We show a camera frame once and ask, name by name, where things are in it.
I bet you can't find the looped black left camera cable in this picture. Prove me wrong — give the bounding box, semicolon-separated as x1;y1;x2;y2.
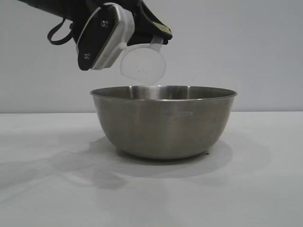
47;20;73;45

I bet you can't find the clear plastic measuring cup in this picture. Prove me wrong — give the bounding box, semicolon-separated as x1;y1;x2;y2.
119;35;166;85

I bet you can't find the stainless steel mixing bowl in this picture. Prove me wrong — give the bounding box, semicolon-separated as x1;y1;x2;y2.
89;85;238;160

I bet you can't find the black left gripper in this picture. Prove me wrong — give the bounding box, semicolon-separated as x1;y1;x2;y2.
61;0;173;47

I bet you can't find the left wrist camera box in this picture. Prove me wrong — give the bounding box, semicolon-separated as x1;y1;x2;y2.
76;2;134;71

